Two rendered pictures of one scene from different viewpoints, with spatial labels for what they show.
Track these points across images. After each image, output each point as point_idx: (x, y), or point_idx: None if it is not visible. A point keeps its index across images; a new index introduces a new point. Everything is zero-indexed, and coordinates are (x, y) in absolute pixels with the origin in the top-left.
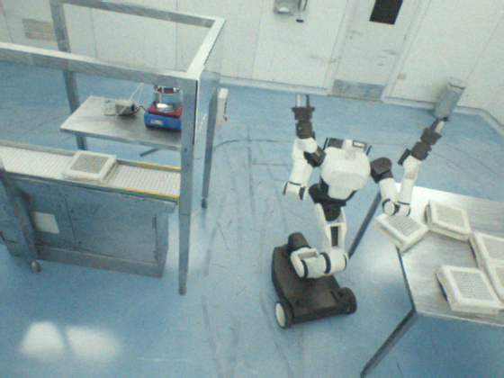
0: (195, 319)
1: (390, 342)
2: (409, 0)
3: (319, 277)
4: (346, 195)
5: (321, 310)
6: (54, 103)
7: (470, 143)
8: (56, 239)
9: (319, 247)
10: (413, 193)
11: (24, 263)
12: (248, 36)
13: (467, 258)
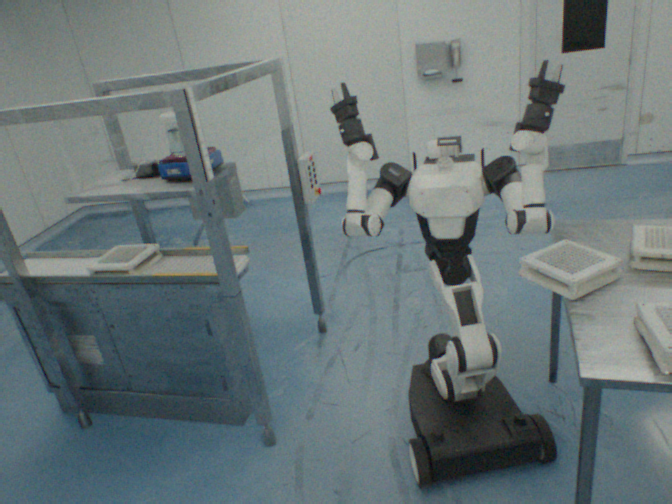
0: (282, 479)
1: (579, 470)
2: (616, 7)
3: (484, 402)
4: (459, 229)
5: (483, 449)
6: (158, 244)
7: None
8: (104, 375)
9: (500, 368)
10: (612, 227)
11: (75, 418)
12: (393, 119)
13: None
